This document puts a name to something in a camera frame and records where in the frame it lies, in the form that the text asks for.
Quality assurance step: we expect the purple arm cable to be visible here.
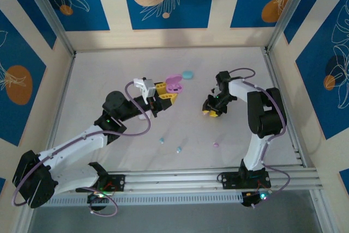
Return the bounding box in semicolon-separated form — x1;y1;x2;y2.
11;81;152;217
228;68;291;209

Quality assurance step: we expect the grey slotted cable duct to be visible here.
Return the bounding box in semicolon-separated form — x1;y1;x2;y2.
34;192;244;208

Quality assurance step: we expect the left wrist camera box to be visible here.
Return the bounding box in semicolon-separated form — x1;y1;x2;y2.
133;77;157;105

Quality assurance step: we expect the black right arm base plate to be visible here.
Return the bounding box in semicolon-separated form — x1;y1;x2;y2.
220;172;272;190

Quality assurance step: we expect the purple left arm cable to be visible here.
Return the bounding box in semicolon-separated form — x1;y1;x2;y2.
11;81;152;217

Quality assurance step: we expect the pink earbud charging case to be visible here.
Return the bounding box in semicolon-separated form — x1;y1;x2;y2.
165;73;184;95

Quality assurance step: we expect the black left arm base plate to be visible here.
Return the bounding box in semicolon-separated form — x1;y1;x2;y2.
75;174;126;193

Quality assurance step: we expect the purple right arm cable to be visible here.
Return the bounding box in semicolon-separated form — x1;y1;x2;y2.
228;68;291;209

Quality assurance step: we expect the aluminium table side rail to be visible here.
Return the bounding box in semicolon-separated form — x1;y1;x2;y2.
38;52;77;174
261;47;308;168

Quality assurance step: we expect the aluminium frame post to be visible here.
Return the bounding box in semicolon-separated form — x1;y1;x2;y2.
266;0;318;53
19;0;77;57

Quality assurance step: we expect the aluminium mounting rail beam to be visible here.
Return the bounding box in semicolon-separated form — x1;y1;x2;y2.
23;168;324;197

